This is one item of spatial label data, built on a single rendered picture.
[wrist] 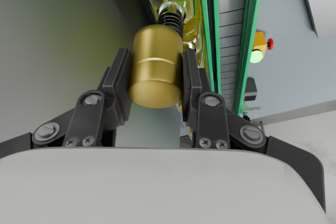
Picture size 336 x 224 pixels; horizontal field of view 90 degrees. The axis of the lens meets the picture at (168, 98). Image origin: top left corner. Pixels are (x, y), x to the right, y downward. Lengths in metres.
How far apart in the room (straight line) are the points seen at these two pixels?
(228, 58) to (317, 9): 0.27
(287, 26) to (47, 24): 0.69
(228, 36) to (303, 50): 0.41
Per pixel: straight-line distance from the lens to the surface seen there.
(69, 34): 0.24
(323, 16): 0.72
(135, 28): 0.50
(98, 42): 0.28
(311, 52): 0.90
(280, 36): 0.77
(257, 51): 0.66
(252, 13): 0.41
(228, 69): 0.63
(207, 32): 0.40
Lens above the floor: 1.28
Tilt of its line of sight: 31 degrees down
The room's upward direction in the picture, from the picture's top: 176 degrees counter-clockwise
